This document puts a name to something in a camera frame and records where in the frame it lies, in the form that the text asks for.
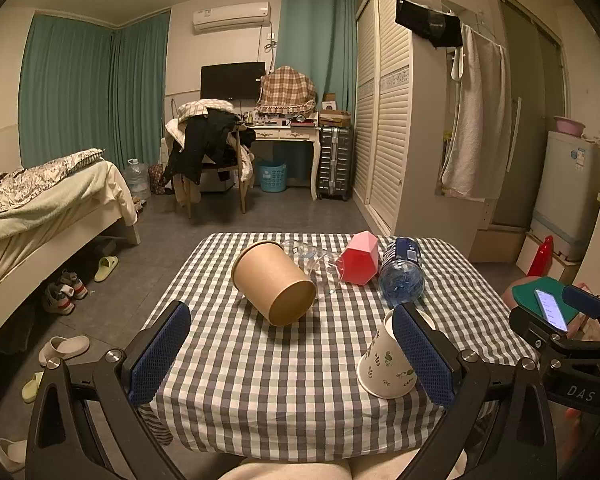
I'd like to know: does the plaid blanket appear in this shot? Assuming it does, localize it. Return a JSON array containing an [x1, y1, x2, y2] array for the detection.
[[256, 66, 318, 116]]

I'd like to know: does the pink hexagonal box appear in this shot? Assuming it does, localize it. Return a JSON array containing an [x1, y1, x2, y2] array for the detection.
[[337, 230, 382, 286]]

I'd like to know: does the teal curtain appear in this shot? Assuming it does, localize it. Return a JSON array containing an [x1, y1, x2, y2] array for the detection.
[[275, 0, 358, 117]]

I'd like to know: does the silver suitcase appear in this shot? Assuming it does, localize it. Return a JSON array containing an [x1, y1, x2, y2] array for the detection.
[[316, 126, 354, 201]]

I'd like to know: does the grey sneaker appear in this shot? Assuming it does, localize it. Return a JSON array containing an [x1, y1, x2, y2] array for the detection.
[[41, 282, 76, 316], [57, 270, 89, 301]]

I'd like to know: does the bed with cream sheet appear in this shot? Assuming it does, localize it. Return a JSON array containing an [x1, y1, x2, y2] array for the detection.
[[0, 149, 141, 306]]

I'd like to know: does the wooden chair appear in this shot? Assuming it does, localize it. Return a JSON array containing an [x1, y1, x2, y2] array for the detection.
[[177, 125, 256, 219]]

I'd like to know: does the black box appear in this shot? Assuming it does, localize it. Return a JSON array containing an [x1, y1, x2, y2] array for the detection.
[[395, 0, 464, 50]]

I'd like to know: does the patterned bag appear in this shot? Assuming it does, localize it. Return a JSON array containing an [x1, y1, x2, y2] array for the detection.
[[147, 164, 169, 195]]

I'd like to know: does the white storage box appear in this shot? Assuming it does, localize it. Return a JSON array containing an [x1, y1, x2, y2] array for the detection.
[[516, 230, 581, 286]]

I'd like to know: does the pink basin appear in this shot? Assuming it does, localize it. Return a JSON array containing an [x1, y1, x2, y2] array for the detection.
[[553, 116, 586, 136]]

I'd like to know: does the white slipper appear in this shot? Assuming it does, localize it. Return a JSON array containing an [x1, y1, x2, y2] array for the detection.
[[38, 336, 91, 367], [0, 437, 29, 474]]

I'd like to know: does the beige towel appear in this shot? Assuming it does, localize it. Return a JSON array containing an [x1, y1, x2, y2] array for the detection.
[[441, 22, 511, 200]]

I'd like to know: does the blue plastic basket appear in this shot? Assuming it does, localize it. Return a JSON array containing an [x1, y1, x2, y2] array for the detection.
[[257, 160, 287, 193]]

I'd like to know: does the narrow green curtain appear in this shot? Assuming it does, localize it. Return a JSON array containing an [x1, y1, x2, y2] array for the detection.
[[111, 10, 172, 166]]

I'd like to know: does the yellow slipper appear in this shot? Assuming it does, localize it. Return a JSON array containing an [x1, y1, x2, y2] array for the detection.
[[94, 255, 119, 283]]

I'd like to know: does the green cushion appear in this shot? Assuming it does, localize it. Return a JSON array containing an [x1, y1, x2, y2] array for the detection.
[[510, 277, 588, 323]]

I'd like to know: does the clear plastic cup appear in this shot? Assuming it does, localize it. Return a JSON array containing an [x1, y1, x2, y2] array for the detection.
[[280, 240, 346, 301]]

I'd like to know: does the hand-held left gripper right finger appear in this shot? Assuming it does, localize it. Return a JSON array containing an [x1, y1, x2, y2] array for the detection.
[[391, 302, 572, 480]]

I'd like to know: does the patterned quilt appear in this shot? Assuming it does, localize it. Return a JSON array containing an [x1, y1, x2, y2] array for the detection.
[[0, 148, 106, 227]]

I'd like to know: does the white air conditioner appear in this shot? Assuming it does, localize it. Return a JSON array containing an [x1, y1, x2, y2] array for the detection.
[[192, 1, 272, 36]]

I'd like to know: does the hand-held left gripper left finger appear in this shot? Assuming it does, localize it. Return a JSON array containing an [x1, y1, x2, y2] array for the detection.
[[25, 301, 193, 480]]

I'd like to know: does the white louvred wardrobe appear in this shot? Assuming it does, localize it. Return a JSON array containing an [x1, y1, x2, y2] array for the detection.
[[352, 0, 481, 237]]

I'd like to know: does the black television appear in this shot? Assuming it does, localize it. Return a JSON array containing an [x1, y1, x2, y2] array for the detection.
[[201, 62, 266, 101]]

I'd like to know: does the green slipper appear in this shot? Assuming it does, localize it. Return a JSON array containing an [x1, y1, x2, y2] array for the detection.
[[21, 371, 46, 404]]

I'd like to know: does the wooden box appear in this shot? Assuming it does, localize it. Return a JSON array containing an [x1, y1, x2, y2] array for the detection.
[[319, 110, 352, 129]]

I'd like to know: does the grey checkered tablecloth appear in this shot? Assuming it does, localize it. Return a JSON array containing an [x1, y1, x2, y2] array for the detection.
[[139, 232, 538, 461]]

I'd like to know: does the frosted glass door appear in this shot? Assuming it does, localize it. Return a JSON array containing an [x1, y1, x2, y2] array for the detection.
[[480, 0, 569, 234]]

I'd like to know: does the blue plastic water bottle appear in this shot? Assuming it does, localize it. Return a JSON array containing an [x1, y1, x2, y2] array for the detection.
[[378, 236, 426, 308]]

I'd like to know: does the brown paper cup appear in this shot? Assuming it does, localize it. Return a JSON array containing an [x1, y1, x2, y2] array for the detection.
[[231, 241, 317, 327]]

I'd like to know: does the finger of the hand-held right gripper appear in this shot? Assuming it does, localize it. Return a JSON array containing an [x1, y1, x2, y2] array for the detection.
[[561, 284, 600, 321]]

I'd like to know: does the red bottle on floor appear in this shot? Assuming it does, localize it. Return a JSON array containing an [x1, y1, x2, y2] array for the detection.
[[530, 236, 554, 278]]

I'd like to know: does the small white washing machine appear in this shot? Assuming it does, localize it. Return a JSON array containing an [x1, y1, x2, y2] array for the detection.
[[530, 130, 600, 262]]

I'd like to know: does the black jacket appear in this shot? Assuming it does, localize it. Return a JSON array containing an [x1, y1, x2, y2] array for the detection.
[[161, 110, 256, 187]]

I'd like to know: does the checked cloth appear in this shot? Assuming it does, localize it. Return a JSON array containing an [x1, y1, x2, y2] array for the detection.
[[177, 100, 236, 123]]

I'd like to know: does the wide green curtain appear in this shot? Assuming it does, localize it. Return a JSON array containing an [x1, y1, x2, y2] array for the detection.
[[19, 12, 116, 171]]

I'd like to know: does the smartphone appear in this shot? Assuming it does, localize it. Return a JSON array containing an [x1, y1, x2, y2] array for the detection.
[[534, 289, 570, 333]]

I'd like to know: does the white leaf-print paper cup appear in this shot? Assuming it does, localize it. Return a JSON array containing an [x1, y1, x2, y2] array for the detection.
[[357, 307, 433, 399]]

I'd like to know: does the white desk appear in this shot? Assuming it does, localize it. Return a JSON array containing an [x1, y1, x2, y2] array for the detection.
[[240, 110, 323, 201]]

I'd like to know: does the large clear water jug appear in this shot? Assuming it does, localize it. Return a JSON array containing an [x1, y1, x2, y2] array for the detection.
[[125, 158, 152, 202]]

